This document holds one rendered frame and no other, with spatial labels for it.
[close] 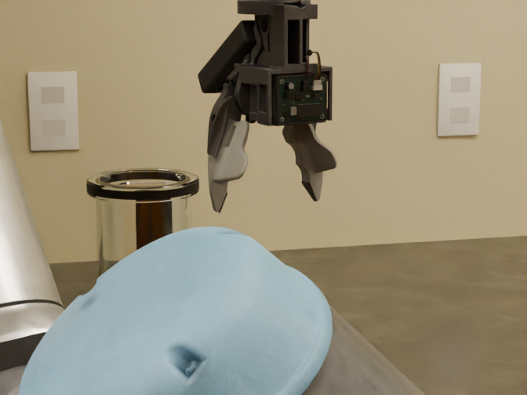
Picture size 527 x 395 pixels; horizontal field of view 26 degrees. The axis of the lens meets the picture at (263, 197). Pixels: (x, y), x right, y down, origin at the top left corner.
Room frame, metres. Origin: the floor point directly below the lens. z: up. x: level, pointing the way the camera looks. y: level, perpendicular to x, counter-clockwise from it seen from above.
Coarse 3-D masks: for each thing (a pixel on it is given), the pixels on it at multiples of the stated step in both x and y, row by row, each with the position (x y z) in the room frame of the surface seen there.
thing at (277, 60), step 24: (240, 0) 1.12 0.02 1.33; (264, 24) 1.11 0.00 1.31; (288, 24) 1.09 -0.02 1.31; (264, 48) 1.10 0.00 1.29; (288, 48) 1.09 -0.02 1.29; (240, 72) 1.10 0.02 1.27; (264, 72) 1.06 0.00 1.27; (288, 72) 1.07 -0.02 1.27; (312, 72) 1.09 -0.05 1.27; (240, 96) 1.11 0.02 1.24; (264, 96) 1.09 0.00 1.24; (288, 96) 1.06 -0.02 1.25; (312, 96) 1.08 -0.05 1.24; (264, 120) 1.06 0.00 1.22; (288, 120) 1.07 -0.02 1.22; (312, 120) 1.08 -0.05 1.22
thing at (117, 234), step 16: (96, 176) 1.09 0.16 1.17; (112, 176) 1.11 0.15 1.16; (128, 176) 1.12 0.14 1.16; (144, 176) 1.13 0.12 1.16; (160, 176) 1.12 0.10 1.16; (176, 176) 1.11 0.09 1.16; (192, 176) 1.09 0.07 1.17; (96, 208) 1.07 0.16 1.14; (112, 208) 1.05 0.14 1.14; (128, 208) 1.04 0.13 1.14; (144, 208) 1.04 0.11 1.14; (160, 208) 1.04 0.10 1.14; (176, 208) 1.05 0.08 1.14; (96, 224) 1.07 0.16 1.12; (112, 224) 1.05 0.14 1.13; (128, 224) 1.04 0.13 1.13; (144, 224) 1.04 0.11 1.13; (160, 224) 1.04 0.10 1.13; (176, 224) 1.05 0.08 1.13; (96, 240) 1.07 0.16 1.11; (112, 240) 1.05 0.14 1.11; (128, 240) 1.04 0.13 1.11; (144, 240) 1.04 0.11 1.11; (112, 256) 1.05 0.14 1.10
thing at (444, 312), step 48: (480, 240) 1.76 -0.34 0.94; (336, 288) 1.48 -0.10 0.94; (384, 288) 1.48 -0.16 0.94; (432, 288) 1.48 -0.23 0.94; (480, 288) 1.48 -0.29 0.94; (384, 336) 1.28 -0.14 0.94; (432, 336) 1.28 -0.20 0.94; (480, 336) 1.28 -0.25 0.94; (432, 384) 1.12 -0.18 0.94; (480, 384) 1.12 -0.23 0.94
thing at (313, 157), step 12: (288, 132) 1.14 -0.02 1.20; (300, 132) 1.14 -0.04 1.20; (312, 132) 1.13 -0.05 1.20; (300, 144) 1.14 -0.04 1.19; (312, 144) 1.13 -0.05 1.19; (300, 156) 1.15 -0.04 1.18; (312, 156) 1.14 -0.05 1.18; (324, 156) 1.13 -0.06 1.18; (300, 168) 1.16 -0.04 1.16; (312, 168) 1.15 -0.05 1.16; (324, 168) 1.14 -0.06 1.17; (312, 180) 1.15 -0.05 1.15; (312, 192) 1.15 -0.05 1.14
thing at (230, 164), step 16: (240, 128) 1.10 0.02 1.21; (224, 144) 1.10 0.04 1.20; (240, 144) 1.09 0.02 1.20; (208, 160) 1.11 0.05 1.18; (224, 160) 1.10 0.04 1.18; (240, 160) 1.07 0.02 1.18; (208, 176) 1.10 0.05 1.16; (224, 176) 1.08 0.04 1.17; (240, 176) 1.06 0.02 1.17; (224, 192) 1.10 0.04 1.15
